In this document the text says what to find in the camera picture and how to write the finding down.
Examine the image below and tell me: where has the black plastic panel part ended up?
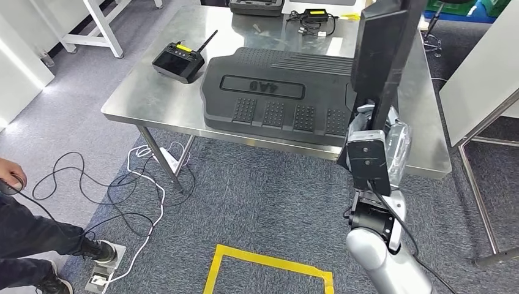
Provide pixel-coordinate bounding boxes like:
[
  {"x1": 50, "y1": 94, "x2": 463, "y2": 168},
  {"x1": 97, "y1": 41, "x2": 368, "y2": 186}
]
[{"x1": 350, "y1": 0, "x2": 427, "y2": 133}]

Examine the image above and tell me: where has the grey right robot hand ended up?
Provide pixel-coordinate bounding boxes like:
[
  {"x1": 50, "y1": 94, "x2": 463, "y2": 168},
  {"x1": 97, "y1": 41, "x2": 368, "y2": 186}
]
[{"x1": 346, "y1": 103, "x2": 413, "y2": 189}]

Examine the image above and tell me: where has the person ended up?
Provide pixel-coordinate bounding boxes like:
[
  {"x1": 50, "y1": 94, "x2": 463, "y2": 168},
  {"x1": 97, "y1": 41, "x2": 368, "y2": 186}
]
[{"x1": 0, "y1": 158, "x2": 118, "y2": 294}]

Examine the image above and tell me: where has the green plastic crate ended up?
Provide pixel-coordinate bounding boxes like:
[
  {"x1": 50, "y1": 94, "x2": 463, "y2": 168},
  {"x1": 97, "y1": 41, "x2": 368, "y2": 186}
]
[{"x1": 425, "y1": 0, "x2": 512, "y2": 17}]

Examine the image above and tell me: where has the black remote controller with antenna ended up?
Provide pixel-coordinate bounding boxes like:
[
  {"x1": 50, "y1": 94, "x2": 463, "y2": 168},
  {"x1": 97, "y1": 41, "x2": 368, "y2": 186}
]
[{"x1": 152, "y1": 29, "x2": 218, "y2": 85}]

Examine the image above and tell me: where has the stainless steel workbench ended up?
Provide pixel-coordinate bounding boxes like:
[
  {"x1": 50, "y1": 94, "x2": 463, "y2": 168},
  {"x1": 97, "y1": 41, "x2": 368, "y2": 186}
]
[
  {"x1": 458, "y1": 89, "x2": 519, "y2": 269},
  {"x1": 100, "y1": 4, "x2": 452, "y2": 194}
]

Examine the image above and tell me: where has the clear plastic bottle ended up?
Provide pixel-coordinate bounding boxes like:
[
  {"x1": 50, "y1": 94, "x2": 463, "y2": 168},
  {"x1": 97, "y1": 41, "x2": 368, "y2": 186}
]
[{"x1": 38, "y1": 48, "x2": 56, "y2": 68}]

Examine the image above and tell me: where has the white cabinet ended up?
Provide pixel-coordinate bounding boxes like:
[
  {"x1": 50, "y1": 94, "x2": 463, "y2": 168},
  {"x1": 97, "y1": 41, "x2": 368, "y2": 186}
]
[
  {"x1": 439, "y1": 0, "x2": 519, "y2": 148},
  {"x1": 0, "y1": 14, "x2": 56, "y2": 130}
]

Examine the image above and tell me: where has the raised metal floor socket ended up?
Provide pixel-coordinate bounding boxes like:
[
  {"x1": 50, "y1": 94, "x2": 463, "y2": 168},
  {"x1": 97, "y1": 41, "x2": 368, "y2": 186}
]
[{"x1": 84, "y1": 241, "x2": 127, "y2": 294}]

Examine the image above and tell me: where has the white floor cable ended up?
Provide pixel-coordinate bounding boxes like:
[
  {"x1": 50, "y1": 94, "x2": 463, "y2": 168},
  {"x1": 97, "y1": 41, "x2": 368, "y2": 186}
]
[{"x1": 101, "y1": 141, "x2": 192, "y2": 294}]

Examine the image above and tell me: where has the blue platform cart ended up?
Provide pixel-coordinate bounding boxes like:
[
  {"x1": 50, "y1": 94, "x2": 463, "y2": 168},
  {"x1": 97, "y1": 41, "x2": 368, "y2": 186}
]
[{"x1": 424, "y1": 4, "x2": 499, "y2": 25}]

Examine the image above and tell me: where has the white power strip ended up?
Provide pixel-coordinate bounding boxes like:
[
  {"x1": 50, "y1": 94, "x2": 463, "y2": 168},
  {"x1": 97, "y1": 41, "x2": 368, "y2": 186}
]
[{"x1": 152, "y1": 146, "x2": 181, "y2": 175}]

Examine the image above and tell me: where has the person's hand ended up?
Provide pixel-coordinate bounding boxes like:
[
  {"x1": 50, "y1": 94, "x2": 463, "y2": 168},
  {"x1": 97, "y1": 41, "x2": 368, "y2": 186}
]
[{"x1": 0, "y1": 158, "x2": 28, "y2": 192}]

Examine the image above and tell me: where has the black moulded car part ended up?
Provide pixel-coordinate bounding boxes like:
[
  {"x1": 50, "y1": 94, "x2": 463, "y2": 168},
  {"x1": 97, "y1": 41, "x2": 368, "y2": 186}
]
[{"x1": 200, "y1": 47, "x2": 360, "y2": 148}]

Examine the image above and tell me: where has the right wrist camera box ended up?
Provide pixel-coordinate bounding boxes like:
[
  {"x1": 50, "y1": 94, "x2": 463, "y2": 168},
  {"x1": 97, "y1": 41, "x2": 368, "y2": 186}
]
[{"x1": 337, "y1": 129, "x2": 392, "y2": 198}]

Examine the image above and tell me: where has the black device yellow label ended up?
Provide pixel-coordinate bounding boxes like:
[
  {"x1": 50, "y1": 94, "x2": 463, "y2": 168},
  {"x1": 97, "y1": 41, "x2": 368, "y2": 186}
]
[{"x1": 285, "y1": 9, "x2": 339, "y2": 38}]

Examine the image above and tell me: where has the black foam-lined carry case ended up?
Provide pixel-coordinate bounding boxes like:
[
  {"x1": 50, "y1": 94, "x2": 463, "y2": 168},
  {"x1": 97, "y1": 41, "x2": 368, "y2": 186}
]
[{"x1": 229, "y1": 0, "x2": 285, "y2": 17}]

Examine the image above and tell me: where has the black floor cable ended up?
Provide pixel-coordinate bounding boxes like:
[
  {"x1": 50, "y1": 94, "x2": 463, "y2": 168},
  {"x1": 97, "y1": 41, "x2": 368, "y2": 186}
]
[{"x1": 12, "y1": 140, "x2": 198, "y2": 254}]

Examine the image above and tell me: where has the white metal frame table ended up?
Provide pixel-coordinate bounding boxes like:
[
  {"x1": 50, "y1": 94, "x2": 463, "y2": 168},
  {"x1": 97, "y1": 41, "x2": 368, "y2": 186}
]
[{"x1": 28, "y1": 0, "x2": 163, "y2": 59}]

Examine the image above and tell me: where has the chrome office chair base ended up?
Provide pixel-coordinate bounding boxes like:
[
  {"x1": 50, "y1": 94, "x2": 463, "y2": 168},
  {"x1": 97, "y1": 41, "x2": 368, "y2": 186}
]
[{"x1": 421, "y1": 3, "x2": 444, "y2": 58}]

